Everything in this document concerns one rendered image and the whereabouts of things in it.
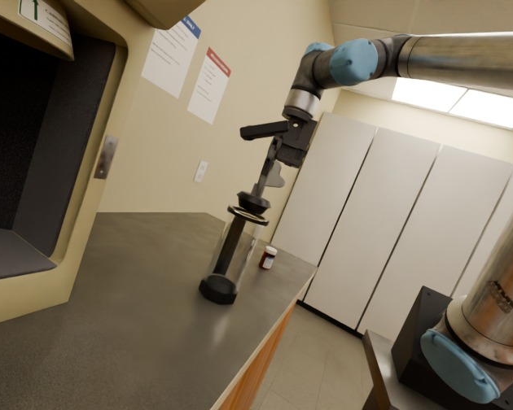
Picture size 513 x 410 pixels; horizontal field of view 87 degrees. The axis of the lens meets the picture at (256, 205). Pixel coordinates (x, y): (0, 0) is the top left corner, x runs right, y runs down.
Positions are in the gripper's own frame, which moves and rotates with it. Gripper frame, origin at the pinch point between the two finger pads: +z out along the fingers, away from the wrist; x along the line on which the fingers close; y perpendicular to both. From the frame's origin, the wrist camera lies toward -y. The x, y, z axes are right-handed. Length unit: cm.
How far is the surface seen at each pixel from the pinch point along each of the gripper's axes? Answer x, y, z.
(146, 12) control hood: -29.5, -19.8, -18.4
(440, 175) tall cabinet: 222, 138, -67
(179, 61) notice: 35, -49, -32
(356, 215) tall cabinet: 236, 84, 0
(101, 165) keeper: -26.8, -21.3, 3.9
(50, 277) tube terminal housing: -28.9, -22.0, 22.8
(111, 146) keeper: -26.2, -21.1, 0.7
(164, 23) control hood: -27.1, -18.4, -18.9
